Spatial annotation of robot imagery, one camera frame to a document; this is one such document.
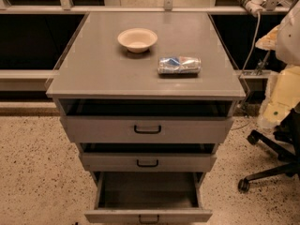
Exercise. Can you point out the grey bottom drawer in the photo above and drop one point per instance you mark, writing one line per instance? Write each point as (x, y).
(148, 198)

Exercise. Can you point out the grey drawer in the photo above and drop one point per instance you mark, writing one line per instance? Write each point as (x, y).
(148, 157)
(145, 121)
(148, 198)

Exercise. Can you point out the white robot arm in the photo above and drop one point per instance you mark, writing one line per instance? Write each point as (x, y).
(283, 92)

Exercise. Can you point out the grey drawer cabinet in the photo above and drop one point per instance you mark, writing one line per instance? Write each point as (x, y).
(98, 67)

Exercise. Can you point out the grey top drawer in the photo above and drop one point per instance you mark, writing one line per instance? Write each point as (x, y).
(145, 121)

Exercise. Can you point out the grey middle drawer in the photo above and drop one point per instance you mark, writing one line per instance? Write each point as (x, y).
(148, 157)

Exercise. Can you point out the white paper bowl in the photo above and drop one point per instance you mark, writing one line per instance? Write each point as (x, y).
(137, 40)

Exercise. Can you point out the metal support rod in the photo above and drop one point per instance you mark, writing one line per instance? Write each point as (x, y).
(261, 65)

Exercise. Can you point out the white power strip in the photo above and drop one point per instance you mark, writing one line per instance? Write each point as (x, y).
(252, 6)

